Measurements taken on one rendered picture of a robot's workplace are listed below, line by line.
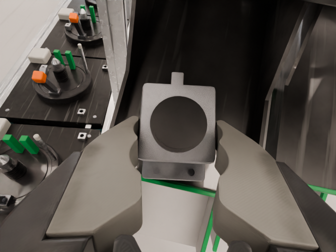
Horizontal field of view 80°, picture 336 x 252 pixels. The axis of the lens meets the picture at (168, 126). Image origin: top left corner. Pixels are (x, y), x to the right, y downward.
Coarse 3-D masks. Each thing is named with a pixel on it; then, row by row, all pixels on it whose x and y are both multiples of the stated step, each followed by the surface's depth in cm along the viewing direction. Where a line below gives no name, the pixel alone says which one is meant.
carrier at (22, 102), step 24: (24, 72) 55; (48, 72) 53; (72, 72) 54; (96, 72) 58; (24, 96) 50; (48, 96) 48; (72, 96) 49; (96, 96) 52; (24, 120) 47; (48, 120) 47; (72, 120) 47; (96, 120) 48
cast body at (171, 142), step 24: (144, 96) 12; (168, 96) 12; (192, 96) 12; (144, 120) 11; (168, 120) 10; (192, 120) 10; (144, 144) 11; (168, 144) 10; (192, 144) 10; (144, 168) 14; (168, 168) 14; (192, 168) 14
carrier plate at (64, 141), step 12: (12, 132) 44; (24, 132) 44; (36, 132) 45; (48, 132) 45; (60, 132) 45; (72, 132) 45; (84, 132) 46; (96, 132) 46; (0, 144) 42; (60, 144) 43; (72, 144) 44; (84, 144) 44; (60, 156) 42; (0, 216) 35
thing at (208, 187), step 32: (160, 0) 22; (192, 0) 22; (224, 0) 22; (256, 0) 22; (288, 0) 17; (160, 32) 21; (192, 32) 21; (224, 32) 21; (256, 32) 21; (288, 32) 16; (128, 64) 18; (160, 64) 21; (192, 64) 21; (224, 64) 21; (256, 64) 21; (128, 96) 20; (224, 96) 20; (256, 96) 20; (256, 128) 18
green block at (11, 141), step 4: (4, 136) 36; (8, 136) 36; (12, 136) 36; (4, 140) 36; (8, 140) 36; (12, 140) 36; (16, 140) 37; (8, 144) 37; (12, 144) 37; (16, 144) 38; (20, 144) 39; (12, 148) 38; (16, 148) 38; (20, 148) 39; (16, 152) 39; (20, 152) 39
